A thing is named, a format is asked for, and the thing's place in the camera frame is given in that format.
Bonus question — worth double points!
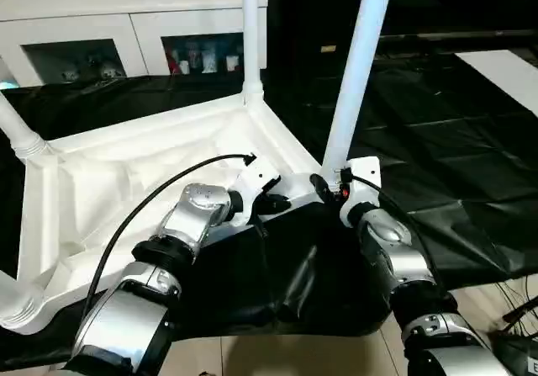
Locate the black floor cables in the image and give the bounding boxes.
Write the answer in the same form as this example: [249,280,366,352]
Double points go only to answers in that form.
[495,274,538,339]

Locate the black work surface mat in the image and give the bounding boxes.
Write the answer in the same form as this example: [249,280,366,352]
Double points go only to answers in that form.
[0,50,538,368]

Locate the white plastic table top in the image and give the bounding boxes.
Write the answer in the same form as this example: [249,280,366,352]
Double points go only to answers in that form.
[0,89,324,337]

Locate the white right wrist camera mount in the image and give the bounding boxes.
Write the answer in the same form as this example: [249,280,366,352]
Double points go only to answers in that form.
[339,155,382,228]

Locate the white glass-door cabinet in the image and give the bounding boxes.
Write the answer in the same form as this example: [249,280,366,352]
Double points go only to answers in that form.
[0,0,269,87]

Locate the white plastic table leg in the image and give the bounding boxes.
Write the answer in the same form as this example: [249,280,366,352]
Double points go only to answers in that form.
[241,0,265,99]
[321,0,396,179]
[0,93,47,158]
[0,270,47,326]

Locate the white flat board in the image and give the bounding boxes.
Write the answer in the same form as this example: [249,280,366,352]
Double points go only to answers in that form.
[456,50,538,119]

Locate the black metal bar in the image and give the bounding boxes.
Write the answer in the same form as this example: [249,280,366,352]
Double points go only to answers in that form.
[380,29,538,40]

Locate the black tripod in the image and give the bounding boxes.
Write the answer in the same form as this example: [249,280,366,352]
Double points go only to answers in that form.
[502,302,538,320]

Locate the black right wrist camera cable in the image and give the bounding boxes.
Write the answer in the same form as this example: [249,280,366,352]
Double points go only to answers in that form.
[344,168,446,293]

